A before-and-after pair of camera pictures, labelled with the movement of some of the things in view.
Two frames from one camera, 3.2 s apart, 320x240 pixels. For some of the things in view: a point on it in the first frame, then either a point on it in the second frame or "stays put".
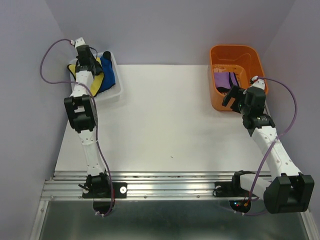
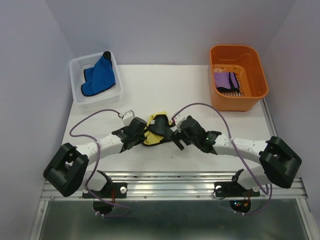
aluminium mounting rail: (67, 185) stays put
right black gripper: (235, 91) -> (176, 139)
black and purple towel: (224, 81) stays put
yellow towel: (98, 80) -> (159, 129)
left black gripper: (94, 62) -> (141, 138)
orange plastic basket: (244, 60) stays put
